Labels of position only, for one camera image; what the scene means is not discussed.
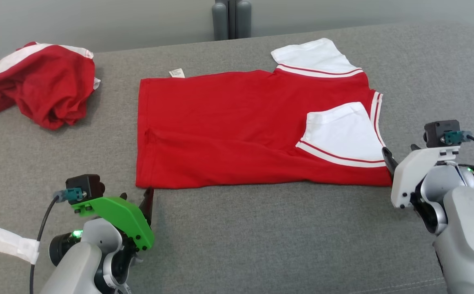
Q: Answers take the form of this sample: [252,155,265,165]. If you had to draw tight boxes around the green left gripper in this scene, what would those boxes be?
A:
[71,187,155,251]

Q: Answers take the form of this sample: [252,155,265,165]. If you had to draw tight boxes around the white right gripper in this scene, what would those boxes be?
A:
[381,143,460,209]

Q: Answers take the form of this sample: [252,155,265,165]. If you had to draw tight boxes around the red shirt white sleeves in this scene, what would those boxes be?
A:
[135,38,393,189]

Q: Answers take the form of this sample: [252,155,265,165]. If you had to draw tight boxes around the red shorts white stripe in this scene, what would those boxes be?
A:
[0,41,101,130]

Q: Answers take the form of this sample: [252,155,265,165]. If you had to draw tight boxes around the white tape tag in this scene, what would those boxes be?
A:
[0,225,40,265]

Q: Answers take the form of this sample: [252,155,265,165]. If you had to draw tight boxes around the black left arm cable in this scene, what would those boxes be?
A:
[29,188,85,294]

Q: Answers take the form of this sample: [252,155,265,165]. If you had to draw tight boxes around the grey metal frame post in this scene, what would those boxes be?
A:
[212,0,252,40]

